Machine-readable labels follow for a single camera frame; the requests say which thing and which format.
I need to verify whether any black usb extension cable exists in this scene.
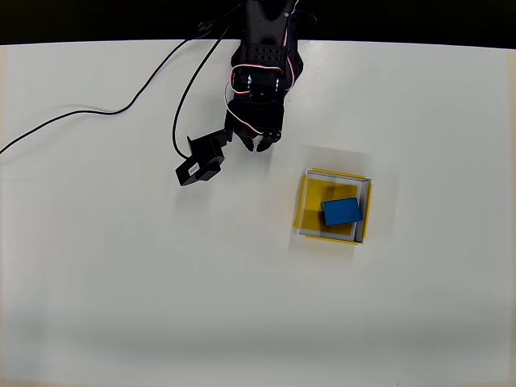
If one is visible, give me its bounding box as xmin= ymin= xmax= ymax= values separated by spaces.
xmin=0 ymin=18 xmax=213 ymax=156

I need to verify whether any black webcam on gripper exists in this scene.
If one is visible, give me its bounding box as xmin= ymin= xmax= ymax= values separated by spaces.
xmin=174 ymin=128 xmax=235 ymax=188

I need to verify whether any black webcam cable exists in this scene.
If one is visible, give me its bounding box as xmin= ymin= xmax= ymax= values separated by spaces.
xmin=172 ymin=19 xmax=245 ymax=160

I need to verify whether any yellow cardboard box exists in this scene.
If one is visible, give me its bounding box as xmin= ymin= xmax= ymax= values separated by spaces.
xmin=292 ymin=167 xmax=373 ymax=246

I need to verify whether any blue block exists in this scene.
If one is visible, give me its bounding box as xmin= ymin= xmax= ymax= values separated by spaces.
xmin=320 ymin=197 xmax=363 ymax=227

